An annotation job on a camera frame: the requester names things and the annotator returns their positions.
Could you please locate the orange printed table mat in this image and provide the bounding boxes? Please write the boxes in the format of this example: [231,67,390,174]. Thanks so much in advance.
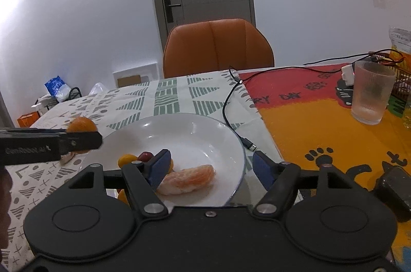
[238,61,411,272]

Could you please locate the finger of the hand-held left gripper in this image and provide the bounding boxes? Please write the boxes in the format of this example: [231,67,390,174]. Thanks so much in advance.
[59,130,103,154]

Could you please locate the orange box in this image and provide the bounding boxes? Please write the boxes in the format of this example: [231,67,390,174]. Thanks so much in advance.
[17,112,41,128]

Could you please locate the patterned white tablecloth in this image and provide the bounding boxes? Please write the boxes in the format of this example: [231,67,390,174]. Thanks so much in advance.
[0,68,277,272]

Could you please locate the ribbed glass cup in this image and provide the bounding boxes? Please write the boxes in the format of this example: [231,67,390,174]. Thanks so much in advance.
[350,61,397,125]

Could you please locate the black plug cable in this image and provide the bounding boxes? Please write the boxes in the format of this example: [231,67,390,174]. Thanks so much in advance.
[222,66,258,152]

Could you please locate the white charger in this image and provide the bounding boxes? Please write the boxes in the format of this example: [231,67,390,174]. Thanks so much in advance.
[340,64,358,83]

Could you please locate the clear plastic bag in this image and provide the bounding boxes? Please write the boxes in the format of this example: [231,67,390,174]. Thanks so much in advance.
[88,82,111,96]

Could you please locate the wire basket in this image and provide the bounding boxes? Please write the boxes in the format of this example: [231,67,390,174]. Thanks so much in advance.
[390,61,411,99]

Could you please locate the yellow snack bag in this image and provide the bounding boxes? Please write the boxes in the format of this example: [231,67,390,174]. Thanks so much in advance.
[388,27,411,68]

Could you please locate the white plate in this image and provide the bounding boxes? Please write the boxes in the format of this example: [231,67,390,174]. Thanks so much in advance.
[78,113,247,207]

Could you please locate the orange leather chair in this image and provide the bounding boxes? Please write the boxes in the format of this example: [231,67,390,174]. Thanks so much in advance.
[162,18,275,79]

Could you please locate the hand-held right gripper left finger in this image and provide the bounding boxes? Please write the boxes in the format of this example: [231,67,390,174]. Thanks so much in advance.
[69,149,172,216]

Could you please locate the black door handle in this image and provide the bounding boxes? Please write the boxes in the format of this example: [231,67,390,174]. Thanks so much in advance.
[164,0,182,23]

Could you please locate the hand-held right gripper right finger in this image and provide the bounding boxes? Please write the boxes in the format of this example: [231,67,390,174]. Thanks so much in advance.
[253,151,355,215]

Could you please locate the blue plastic bag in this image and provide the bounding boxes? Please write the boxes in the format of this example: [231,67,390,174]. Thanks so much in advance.
[44,75,72,103]

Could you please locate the black case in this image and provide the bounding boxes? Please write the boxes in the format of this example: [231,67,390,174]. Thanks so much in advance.
[373,165,411,222]

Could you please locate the thin black cable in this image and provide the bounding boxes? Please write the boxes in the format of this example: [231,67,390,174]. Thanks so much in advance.
[303,49,397,67]

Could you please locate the black shelf rack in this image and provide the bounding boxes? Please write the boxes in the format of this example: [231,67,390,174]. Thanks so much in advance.
[35,86,83,113]

